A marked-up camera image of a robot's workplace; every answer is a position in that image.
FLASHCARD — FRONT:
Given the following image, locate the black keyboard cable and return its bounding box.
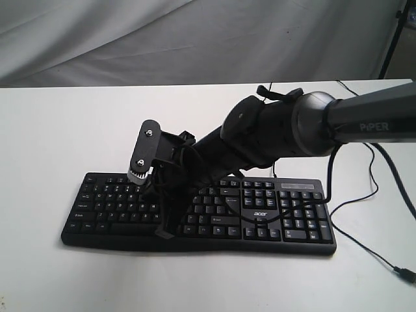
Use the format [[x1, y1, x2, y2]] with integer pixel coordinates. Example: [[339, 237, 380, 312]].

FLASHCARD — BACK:
[[268, 80, 398, 270]]

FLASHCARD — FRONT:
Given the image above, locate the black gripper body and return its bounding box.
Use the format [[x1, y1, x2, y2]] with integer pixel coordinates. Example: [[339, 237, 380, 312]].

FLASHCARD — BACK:
[[152, 128, 255, 211]]

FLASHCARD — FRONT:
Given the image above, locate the black acer keyboard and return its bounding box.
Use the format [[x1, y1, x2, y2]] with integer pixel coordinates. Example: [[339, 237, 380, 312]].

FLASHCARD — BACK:
[[61, 173, 337, 255]]

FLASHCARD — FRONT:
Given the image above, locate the black usb plug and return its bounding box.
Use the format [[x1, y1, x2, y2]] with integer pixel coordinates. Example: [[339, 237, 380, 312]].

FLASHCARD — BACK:
[[393, 266, 416, 284]]

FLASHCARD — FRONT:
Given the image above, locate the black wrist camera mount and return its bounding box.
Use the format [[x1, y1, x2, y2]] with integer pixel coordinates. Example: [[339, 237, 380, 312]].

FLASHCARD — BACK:
[[127, 120, 196, 186]]

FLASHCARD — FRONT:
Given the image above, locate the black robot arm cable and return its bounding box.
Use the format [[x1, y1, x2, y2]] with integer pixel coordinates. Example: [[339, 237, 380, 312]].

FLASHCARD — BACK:
[[142, 139, 416, 228]]

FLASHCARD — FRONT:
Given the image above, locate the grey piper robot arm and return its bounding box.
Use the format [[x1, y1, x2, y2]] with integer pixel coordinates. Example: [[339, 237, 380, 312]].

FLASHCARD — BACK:
[[152, 83, 415, 239]]

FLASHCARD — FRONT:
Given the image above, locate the grey backdrop cloth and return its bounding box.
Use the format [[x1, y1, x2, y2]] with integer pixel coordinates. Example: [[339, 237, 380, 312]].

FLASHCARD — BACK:
[[1, 1, 405, 87]]

